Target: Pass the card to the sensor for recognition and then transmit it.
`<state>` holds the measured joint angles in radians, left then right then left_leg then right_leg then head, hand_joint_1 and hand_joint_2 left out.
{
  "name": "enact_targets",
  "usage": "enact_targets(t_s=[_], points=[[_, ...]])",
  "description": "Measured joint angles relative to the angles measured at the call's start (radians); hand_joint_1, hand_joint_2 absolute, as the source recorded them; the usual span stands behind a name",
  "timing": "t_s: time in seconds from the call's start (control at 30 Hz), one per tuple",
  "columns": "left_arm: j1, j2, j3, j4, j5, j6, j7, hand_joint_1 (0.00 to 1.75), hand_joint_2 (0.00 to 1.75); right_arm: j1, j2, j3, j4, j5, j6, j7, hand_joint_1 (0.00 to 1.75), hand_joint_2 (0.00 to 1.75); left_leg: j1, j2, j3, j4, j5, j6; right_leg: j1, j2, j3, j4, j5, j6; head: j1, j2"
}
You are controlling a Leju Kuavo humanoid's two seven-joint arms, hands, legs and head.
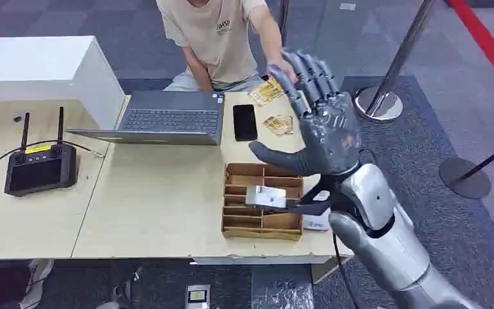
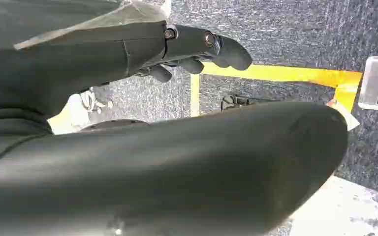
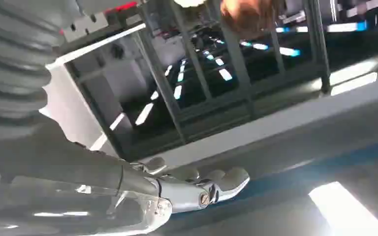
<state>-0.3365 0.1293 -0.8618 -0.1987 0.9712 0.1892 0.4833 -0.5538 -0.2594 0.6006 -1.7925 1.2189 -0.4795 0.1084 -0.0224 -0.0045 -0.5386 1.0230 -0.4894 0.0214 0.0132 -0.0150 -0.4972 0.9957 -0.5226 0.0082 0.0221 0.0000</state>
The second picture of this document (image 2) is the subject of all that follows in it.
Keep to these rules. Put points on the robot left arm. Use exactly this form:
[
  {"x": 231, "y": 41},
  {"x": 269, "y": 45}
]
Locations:
[{"x": 3, "y": 130}]

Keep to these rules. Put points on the white shoe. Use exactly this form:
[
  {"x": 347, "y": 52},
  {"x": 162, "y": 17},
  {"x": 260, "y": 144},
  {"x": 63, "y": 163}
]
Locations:
[{"x": 78, "y": 112}]

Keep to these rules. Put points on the black robot foot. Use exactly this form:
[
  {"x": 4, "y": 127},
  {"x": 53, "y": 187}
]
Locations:
[
  {"x": 234, "y": 101},
  {"x": 114, "y": 124}
]

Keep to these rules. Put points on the white paper tag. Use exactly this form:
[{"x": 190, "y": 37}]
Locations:
[{"x": 347, "y": 117}]

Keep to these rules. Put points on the yellow floor tape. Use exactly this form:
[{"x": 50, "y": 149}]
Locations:
[{"x": 273, "y": 73}]

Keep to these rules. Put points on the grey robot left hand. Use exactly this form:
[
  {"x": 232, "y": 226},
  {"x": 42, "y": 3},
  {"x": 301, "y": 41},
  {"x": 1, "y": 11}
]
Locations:
[{"x": 182, "y": 169}]

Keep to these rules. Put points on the silver device with screen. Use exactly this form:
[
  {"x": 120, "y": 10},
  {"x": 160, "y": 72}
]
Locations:
[{"x": 376, "y": 83}]

